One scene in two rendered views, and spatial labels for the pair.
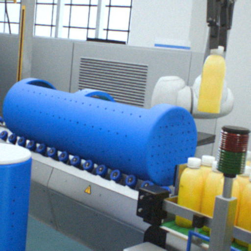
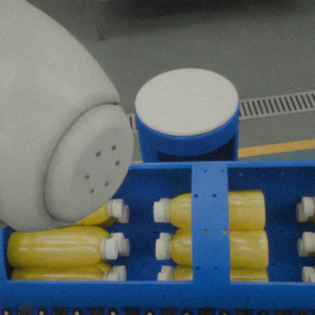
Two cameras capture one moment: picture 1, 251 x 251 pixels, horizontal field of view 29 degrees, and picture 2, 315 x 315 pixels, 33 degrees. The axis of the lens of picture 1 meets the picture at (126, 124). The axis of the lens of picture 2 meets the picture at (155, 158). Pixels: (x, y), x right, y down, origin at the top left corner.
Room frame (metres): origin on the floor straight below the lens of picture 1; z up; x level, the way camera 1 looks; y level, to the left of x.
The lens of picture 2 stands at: (2.39, -0.29, 1.96)
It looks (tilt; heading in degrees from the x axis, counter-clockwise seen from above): 45 degrees down; 145
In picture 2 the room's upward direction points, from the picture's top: 8 degrees counter-clockwise
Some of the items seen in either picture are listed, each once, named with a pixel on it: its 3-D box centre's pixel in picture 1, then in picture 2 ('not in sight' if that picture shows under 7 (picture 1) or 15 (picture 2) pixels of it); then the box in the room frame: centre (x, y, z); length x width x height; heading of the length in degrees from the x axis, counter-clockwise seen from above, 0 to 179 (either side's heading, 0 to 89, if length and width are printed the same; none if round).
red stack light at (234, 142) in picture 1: (234, 140); not in sight; (1.05, -0.24, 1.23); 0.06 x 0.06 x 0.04
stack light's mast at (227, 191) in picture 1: (231, 163); not in sight; (1.05, -0.24, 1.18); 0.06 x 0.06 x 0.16
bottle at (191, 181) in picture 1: (189, 194); not in sight; (1.40, -0.21, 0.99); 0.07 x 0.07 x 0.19
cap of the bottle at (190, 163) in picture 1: (194, 162); not in sight; (1.40, -0.21, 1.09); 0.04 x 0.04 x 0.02
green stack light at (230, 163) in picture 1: (231, 160); not in sight; (1.05, -0.24, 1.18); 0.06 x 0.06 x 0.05
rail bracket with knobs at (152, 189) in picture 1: (153, 205); not in sight; (1.40, -0.11, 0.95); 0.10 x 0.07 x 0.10; 136
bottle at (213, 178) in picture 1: (214, 198); not in sight; (1.38, -0.28, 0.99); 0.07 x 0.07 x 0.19
